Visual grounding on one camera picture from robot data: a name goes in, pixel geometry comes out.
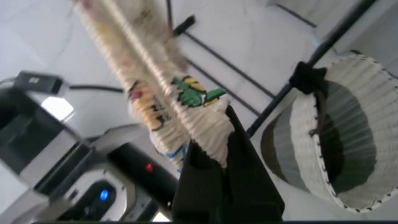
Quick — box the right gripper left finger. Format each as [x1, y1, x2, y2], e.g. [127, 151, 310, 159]
[172, 139, 229, 223]

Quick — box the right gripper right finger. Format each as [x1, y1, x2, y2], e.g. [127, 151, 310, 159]
[226, 105, 285, 223]

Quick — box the cream printed garment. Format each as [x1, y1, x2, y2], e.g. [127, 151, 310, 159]
[73, 0, 236, 174]

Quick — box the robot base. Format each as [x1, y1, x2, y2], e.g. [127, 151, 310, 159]
[0, 86, 180, 223]

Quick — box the white laundry basket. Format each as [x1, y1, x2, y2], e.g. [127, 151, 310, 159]
[260, 51, 398, 214]

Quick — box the black clothes rack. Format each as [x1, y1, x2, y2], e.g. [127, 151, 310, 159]
[166, 0, 377, 138]

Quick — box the black power adapter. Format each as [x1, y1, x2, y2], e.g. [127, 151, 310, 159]
[14, 70, 66, 96]

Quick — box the black power cable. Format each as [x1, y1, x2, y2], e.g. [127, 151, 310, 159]
[68, 84, 125, 93]

